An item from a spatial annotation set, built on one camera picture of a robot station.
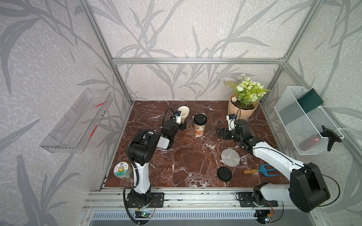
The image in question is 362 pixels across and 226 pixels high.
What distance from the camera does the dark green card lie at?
0.70 m

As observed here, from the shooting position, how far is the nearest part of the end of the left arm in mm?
769

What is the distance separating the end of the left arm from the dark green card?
2.12ft
